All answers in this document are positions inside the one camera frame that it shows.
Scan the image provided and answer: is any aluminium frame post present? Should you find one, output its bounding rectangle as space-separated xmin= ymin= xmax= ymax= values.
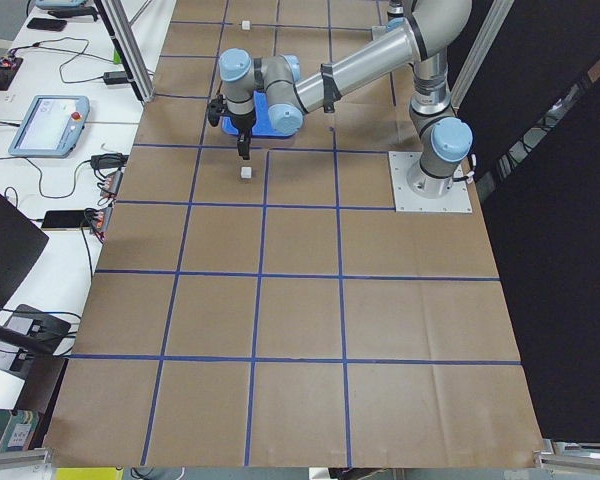
xmin=94 ymin=0 xmax=155 ymax=105

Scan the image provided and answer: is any teach pendant tablet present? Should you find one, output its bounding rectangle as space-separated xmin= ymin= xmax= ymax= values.
xmin=8 ymin=95 xmax=90 ymax=158

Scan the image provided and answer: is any black monitor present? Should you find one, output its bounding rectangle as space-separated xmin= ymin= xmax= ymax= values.
xmin=0 ymin=194 xmax=49 ymax=307

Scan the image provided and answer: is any black power adapter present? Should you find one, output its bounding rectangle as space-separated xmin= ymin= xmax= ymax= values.
xmin=102 ymin=71 xmax=129 ymax=85

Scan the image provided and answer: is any blue plastic tray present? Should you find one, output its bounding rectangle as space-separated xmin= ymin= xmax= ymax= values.
xmin=221 ymin=92 xmax=294 ymax=139

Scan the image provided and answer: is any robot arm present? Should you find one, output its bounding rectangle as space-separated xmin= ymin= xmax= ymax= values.
xmin=206 ymin=1 xmax=473 ymax=199
xmin=386 ymin=0 xmax=405 ymax=21

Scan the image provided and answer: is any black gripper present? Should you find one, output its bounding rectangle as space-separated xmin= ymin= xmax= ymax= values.
xmin=228 ymin=97 xmax=255 ymax=160

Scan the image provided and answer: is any usb hub with cables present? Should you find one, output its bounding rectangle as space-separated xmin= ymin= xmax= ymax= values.
xmin=83 ymin=168 xmax=124 ymax=243

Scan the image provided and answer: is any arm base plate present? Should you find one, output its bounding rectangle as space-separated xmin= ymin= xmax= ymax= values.
xmin=388 ymin=151 xmax=473 ymax=214

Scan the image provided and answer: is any black smartphone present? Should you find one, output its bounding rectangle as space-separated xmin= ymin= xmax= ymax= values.
xmin=41 ymin=210 xmax=88 ymax=231

